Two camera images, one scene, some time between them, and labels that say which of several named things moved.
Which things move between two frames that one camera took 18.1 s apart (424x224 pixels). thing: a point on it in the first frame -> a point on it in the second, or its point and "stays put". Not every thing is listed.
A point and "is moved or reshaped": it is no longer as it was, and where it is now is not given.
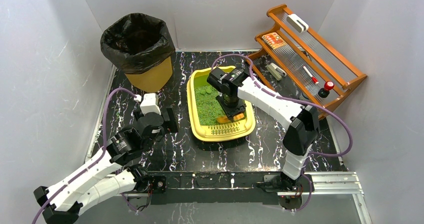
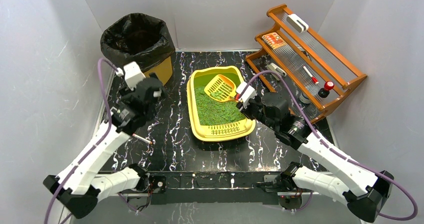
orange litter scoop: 225,119 is moved or reshaped
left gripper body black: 154,119 -> 145,92
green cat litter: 208,109 stays put
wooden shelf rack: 295,59 stays put
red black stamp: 324,92 stays put
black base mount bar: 231,187 stays put
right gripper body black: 232,109 -> 247,109
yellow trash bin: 154,79 stays put
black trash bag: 135,41 stays put
